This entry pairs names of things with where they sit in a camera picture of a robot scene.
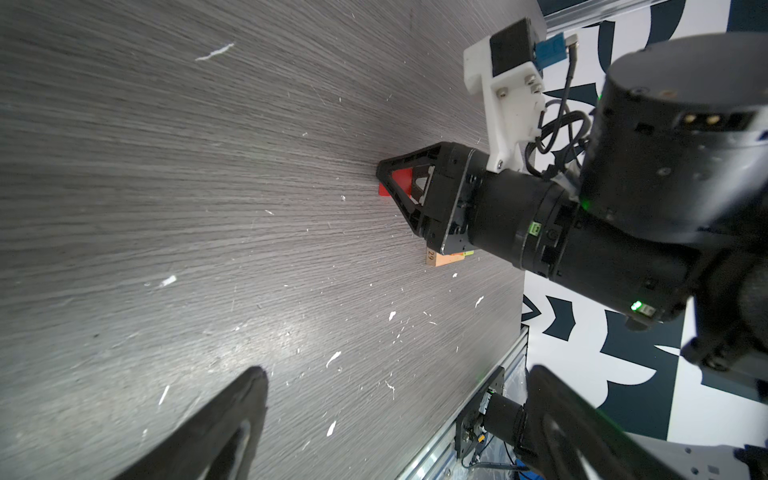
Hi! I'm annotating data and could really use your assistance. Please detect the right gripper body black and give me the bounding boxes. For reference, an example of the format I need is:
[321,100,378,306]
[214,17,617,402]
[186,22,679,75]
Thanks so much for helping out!
[422,142,696,318]

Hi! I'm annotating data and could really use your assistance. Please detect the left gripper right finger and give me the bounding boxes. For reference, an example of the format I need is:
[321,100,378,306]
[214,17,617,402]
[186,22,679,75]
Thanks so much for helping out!
[525,365,681,479]

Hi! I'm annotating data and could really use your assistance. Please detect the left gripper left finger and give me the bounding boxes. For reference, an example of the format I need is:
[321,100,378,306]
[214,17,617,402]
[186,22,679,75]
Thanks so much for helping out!
[117,366,269,479]

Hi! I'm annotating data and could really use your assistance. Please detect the small red wood cube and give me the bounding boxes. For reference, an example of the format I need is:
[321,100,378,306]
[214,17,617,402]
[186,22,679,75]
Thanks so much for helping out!
[378,168,413,197]

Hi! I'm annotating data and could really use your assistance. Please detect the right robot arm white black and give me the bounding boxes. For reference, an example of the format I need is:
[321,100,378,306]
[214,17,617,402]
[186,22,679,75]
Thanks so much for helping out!
[376,32,767,401]

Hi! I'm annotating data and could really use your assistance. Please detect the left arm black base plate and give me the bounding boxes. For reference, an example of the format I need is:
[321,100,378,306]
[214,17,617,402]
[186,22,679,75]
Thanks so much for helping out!
[454,366,505,459]

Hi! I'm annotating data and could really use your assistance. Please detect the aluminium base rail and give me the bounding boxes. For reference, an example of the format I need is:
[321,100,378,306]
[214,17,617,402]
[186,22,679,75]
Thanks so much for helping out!
[397,327,528,479]

